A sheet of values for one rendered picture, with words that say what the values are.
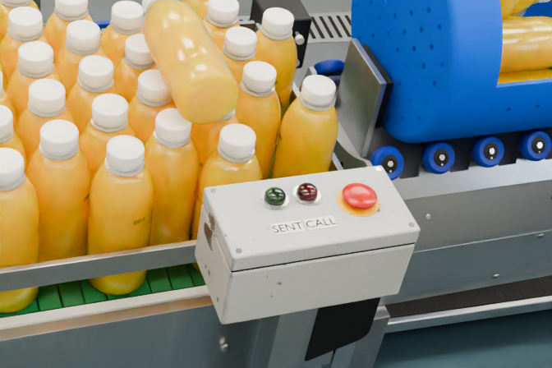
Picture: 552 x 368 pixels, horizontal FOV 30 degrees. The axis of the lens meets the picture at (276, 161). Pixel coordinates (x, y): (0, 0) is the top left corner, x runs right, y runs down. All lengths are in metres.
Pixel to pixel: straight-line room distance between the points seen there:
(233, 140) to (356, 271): 0.19
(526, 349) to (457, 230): 1.11
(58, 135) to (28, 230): 0.10
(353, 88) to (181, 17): 0.32
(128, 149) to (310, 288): 0.23
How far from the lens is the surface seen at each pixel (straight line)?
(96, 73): 1.17
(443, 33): 1.23
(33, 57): 1.19
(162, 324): 1.20
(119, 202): 1.09
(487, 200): 1.44
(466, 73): 1.23
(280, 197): 1.02
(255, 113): 1.21
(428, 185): 1.37
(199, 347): 1.25
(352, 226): 1.03
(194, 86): 1.08
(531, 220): 1.50
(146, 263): 1.14
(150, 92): 1.16
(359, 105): 1.36
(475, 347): 2.47
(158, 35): 1.15
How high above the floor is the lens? 1.80
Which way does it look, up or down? 40 degrees down
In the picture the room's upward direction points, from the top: 12 degrees clockwise
